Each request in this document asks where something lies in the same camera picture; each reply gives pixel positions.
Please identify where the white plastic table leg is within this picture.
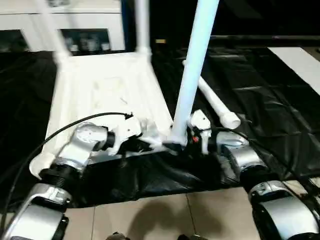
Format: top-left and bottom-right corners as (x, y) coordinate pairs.
(182, 59), (242, 131)
(36, 0), (74, 66)
(170, 0), (221, 146)
(135, 0), (154, 58)

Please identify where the white plastic stool seat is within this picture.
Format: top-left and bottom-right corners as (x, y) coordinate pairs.
(28, 51), (189, 180)

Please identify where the black work mat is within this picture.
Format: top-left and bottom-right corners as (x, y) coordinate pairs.
(0, 46), (320, 209)

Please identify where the dark rounded object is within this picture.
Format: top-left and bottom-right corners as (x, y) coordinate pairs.
(105, 232), (129, 240)
(177, 233), (201, 240)

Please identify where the white flat sheet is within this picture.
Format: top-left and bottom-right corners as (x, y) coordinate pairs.
(266, 45), (320, 96)

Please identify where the white cabinet with glass doors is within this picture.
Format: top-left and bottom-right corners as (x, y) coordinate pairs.
(0, 0), (126, 53)

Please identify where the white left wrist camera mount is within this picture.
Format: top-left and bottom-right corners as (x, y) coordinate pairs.
(107, 114), (145, 157)

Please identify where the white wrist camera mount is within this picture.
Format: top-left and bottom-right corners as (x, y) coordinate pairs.
(188, 109), (213, 155)
(107, 114), (145, 157)

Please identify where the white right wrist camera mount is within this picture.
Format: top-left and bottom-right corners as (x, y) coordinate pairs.
(188, 109), (213, 155)

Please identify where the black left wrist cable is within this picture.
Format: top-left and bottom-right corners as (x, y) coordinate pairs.
(0, 111), (134, 226)

